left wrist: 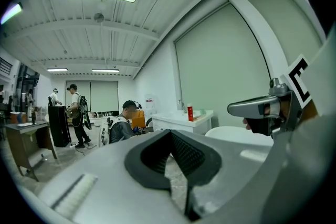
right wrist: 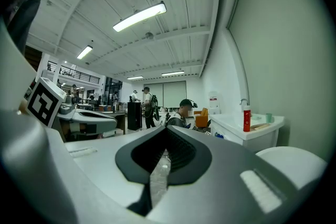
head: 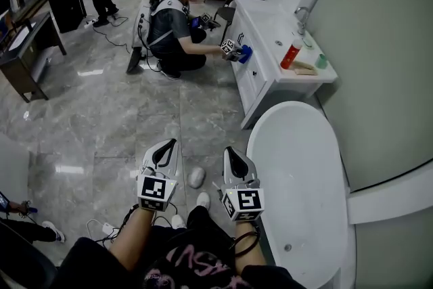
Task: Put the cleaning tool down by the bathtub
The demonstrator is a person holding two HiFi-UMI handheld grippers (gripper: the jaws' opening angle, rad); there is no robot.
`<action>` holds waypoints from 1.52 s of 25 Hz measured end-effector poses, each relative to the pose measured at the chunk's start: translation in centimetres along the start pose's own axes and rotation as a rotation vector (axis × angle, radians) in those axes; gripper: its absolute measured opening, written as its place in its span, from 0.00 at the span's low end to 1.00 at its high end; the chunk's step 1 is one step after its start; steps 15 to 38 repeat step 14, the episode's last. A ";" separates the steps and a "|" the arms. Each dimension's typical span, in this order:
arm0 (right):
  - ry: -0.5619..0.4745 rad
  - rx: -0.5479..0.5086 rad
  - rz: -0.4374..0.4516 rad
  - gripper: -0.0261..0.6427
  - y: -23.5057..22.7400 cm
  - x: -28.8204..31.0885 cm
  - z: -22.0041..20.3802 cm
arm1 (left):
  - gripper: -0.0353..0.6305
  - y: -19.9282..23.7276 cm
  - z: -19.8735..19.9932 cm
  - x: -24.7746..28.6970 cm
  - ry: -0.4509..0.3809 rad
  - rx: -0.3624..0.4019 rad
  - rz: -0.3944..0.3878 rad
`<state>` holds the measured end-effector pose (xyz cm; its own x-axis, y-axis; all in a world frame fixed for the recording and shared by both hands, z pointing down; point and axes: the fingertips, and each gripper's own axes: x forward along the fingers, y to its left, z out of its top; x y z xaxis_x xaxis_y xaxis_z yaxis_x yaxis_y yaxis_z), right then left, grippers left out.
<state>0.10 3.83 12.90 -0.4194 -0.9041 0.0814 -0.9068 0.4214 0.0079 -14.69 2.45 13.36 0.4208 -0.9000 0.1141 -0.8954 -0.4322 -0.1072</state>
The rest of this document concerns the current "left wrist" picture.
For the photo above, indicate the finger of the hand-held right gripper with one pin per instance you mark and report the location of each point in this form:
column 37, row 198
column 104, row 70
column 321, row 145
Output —
column 265, row 97
column 244, row 108

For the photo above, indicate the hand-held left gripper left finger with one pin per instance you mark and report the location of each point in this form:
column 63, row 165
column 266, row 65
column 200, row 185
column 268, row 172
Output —
column 110, row 191

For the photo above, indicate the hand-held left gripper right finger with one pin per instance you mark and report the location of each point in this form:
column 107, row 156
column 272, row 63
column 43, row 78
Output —
column 236, row 173

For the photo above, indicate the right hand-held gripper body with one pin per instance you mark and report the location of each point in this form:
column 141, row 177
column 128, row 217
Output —
column 323, row 78

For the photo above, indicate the person's right hand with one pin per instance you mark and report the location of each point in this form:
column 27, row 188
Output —
column 246, row 123

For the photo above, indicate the pale roller blind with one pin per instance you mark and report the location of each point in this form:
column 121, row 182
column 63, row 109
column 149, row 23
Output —
column 283, row 21
column 223, row 73

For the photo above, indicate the green cup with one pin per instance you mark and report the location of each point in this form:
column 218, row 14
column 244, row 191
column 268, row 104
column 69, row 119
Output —
column 202, row 112

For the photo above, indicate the red bottle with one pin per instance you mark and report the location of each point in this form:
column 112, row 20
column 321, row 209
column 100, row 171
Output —
column 190, row 112

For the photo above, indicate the chrome faucet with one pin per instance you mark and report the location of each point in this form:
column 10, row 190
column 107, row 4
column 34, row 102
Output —
column 181, row 105

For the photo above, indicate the white vanity cabinet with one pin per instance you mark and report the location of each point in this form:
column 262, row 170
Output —
column 178, row 120

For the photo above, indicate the orange box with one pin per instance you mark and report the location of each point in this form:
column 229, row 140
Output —
column 138, row 119

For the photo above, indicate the black cabinet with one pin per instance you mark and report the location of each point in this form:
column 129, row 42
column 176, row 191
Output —
column 59, row 126

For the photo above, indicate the dark wooden desk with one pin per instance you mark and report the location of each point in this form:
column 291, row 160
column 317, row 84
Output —
column 23, row 139

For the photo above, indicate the round ceiling detector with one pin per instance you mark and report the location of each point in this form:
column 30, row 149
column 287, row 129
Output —
column 99, row 17

